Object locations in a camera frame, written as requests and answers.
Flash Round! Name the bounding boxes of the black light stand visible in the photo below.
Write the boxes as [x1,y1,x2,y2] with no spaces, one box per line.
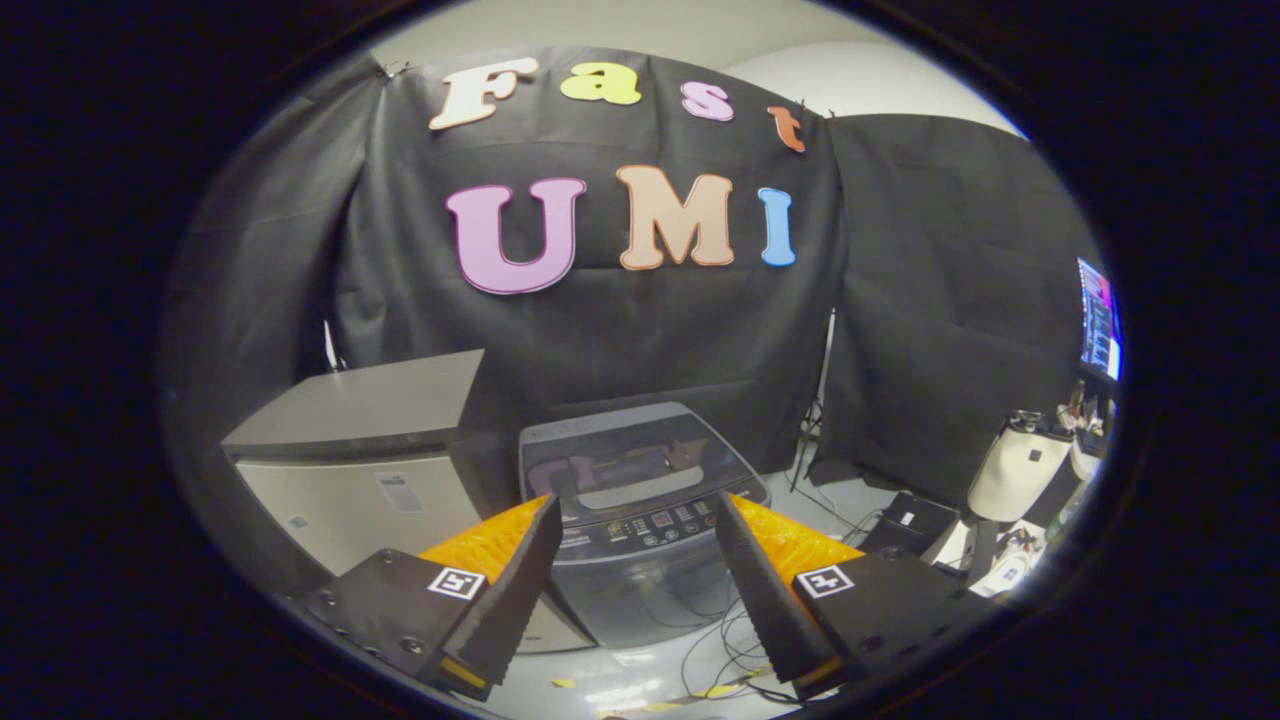
[788,308,839,493]

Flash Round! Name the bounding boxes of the black box with white label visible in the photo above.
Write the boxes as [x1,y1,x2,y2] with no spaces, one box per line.
[862,490,963,563]

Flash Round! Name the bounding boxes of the computer monitor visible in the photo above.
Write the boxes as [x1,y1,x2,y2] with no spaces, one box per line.
[1076,256,1123,386]

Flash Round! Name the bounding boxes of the grey cabinet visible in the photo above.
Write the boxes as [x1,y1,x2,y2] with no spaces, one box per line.
[220,348,601,656]

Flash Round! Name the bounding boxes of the black floor cables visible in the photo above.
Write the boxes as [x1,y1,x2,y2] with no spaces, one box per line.
[680,575,801,706]

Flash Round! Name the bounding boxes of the white canister with black top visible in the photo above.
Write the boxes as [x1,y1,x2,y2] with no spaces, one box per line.
[966,412,1076,524]

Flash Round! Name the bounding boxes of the grey washing machine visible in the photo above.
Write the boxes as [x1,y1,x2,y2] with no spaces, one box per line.
[520,478,776,651]

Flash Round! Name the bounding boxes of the white device with cables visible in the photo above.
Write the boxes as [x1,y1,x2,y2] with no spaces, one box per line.
[975,545,1046,599]

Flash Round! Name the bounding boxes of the black backdrop cloth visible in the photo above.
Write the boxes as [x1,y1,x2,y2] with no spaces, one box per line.
[165,45,1101,601]

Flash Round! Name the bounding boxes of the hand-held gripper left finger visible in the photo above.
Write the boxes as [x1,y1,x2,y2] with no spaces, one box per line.
[300,493,566,701]

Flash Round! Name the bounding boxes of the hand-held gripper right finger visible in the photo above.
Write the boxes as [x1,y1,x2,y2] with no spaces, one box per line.
[715,490,1001,701]

